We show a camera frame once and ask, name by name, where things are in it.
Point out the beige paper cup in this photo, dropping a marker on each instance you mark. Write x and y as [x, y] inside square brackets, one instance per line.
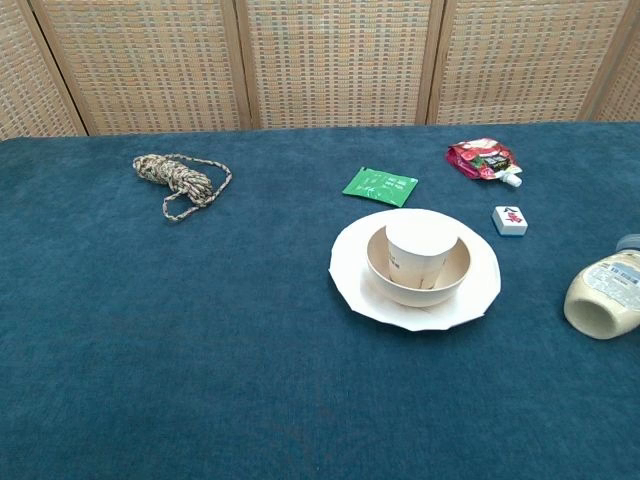
[420, 255]

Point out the woven rattan folding screen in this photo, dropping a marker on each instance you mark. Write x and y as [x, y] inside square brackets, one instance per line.
[320, 60]

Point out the small beige bowl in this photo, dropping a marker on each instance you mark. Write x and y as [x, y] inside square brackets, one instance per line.
[400, 292]

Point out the red spouted drink pouch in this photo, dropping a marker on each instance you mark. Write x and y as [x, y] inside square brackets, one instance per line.
[480, 157]

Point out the white mahjong tile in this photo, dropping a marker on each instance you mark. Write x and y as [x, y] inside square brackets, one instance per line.
[509, 220]

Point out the cream plastic squeeze bottle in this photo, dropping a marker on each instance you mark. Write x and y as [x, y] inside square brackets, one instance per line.
[602, 295]

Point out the green tea sachet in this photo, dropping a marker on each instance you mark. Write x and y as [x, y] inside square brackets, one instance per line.
[381, 186]

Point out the white paper plate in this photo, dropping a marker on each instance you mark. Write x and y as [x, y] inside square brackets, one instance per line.
[475, 295]

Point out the blue table cloth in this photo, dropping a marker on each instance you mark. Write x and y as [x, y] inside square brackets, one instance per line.
[200, 325]

